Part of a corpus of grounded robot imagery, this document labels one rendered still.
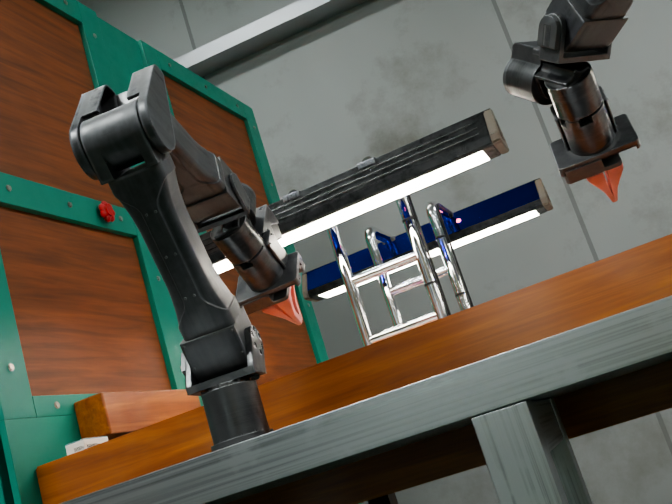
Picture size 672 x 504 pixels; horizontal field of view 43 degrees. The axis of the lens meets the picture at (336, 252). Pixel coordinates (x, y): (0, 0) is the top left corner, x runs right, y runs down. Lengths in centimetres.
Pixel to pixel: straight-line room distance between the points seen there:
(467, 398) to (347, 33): 291
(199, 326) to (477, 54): 253
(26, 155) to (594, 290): 106
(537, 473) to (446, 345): 43
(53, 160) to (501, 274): 185
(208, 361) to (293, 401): 22
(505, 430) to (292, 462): 18
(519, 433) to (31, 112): 128
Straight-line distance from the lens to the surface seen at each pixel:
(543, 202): 195
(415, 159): 145
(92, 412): 147
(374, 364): 111
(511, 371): 68
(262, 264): 120
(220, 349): 96
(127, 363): 168
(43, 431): 142
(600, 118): 110
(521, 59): 114
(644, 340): 68
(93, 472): 132
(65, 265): 163
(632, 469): 310
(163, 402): 160
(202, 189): 110
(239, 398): 94
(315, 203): 149
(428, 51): 340
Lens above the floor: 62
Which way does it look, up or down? 14 degrees up
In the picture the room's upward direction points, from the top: 18 degrees counter-clockwise
